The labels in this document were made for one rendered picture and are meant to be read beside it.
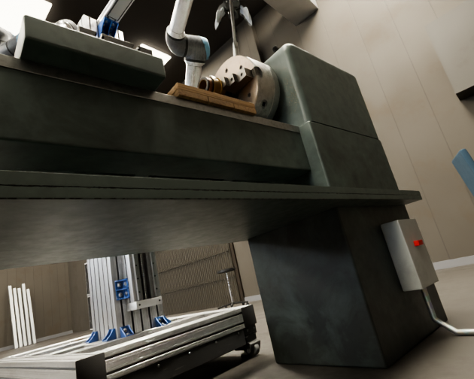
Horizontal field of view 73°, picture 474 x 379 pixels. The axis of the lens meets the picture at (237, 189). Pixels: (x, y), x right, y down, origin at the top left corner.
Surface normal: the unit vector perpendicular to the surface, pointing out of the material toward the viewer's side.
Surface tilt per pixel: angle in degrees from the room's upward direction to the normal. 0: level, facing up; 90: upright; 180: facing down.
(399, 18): 90
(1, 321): 90
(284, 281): 90
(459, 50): 90
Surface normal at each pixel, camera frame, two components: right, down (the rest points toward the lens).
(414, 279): -0.75, -0.02
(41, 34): 0.63, -0.35
